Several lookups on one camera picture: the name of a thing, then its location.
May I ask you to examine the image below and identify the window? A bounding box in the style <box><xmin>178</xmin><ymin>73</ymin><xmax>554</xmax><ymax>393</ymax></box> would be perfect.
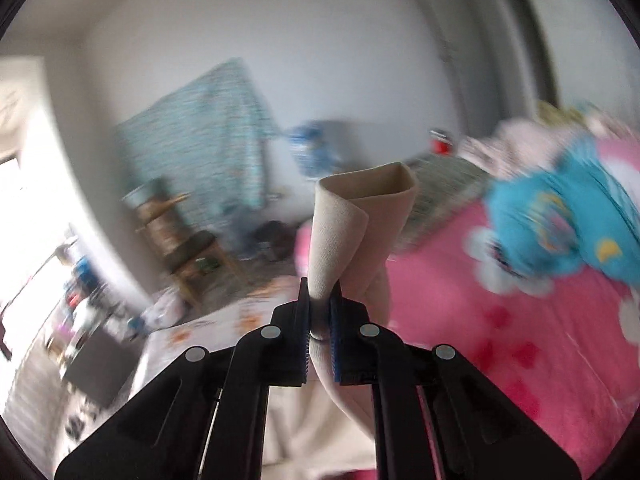
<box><xmin>0</xmin><ymin>57</ymin><xmax>51</xmax><ymax>311</ymax></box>

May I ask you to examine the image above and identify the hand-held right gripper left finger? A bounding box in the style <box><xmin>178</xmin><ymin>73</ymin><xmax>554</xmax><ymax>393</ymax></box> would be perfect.
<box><xmin>54</xmin><ymin>276</ymin><xmax>309</xmax><ymax>480</ymax></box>

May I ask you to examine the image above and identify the grey striped blanket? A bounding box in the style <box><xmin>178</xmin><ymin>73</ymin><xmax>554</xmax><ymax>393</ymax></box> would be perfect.
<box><xmin>405</xmin><ymin>152</ymin><xmax>491</xmax><ymax>246</ymax></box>

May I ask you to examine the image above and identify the pink floral blanket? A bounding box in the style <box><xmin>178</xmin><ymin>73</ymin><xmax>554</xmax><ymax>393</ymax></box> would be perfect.
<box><xmin>294</xmin><ymin>137</ymin><xmax>640</xmax><ymax>480</ymax></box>

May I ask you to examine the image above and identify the dark bag on floor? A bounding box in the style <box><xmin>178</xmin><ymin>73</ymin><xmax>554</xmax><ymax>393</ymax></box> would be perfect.
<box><xmin>252</xmin><ymin>220</ymin><xmax>301</xmax><ymax>261</ymax></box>

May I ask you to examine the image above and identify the white plastic bag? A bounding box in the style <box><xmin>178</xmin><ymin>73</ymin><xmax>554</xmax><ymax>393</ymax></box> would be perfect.
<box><xmin>140</xmin><ymin>290</ymin><xmax>193</xmax><ymax>331</ymax></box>

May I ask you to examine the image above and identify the grey cabinet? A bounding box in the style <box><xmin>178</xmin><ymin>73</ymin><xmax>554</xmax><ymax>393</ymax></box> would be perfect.
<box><xmin>65</xmin><ymin>320</ymin><xmax>151</xmax><ymax>406</ymax></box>

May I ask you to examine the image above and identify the clutter on cabinet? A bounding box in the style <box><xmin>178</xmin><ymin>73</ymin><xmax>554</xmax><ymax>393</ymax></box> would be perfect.
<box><xmin>45</xmin><ymin>255</ymin><xmax>126</xmax><ymax>361</ymax></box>

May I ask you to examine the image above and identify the blue and white bag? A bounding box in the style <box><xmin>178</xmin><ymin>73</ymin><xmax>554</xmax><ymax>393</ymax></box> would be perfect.
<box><xmin>287</xmin><ymin>121</ymin><xmax>351</xmax><ymax>178</ymax></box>

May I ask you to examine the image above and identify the beige garment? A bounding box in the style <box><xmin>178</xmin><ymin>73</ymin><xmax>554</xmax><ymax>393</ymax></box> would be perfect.
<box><xmin>262</xmin><ymin>161</ymin><xmax>420</xmax><ymax>471</ymax></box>

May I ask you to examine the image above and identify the wooden chair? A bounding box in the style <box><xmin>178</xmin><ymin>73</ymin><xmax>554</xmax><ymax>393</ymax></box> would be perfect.
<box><xmin>135</xmin><ymin>177</ymin><xmax>248</xmax><ymax>311</ymax></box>

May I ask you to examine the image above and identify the grey door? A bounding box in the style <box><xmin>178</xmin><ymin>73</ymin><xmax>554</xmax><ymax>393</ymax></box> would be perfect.
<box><xmin>400</xmin><ymin>0</ymin><xmax>556</xmax><ymax>126</ymax></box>

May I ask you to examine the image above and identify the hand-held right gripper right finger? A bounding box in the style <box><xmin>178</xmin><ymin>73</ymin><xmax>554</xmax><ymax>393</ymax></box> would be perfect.
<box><xmin>328</xmin><ymin>281</ymin><xmax>583</xmax><ymax>480</ymax></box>

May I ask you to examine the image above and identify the pile of pale bedding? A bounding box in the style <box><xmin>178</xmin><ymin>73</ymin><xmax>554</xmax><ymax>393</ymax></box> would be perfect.
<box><xmin>457</xmin><ymin>102</ymin><xmax>631</xmax><ymax>181</ymax></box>

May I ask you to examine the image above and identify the teal patterned hanging cloth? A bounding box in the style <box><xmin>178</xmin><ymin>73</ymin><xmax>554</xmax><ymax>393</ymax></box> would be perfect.
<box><xmin>117</xmin><ymin>59</ymin><xmax>278</xmax><ymax>211</ymax></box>

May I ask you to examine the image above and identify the blue printed garment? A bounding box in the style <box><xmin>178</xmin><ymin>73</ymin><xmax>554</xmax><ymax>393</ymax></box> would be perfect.
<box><xmin>487</xmin><ymin>140</ymin><xmax>640</xmax><ymax>281</ymax></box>

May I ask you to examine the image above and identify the white floral bed sheet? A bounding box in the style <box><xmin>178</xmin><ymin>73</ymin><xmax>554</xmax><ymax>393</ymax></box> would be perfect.
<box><xmin>117</xmin><ymin>277</ymin><xmax>303</xmax><ymax>461</ymax></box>

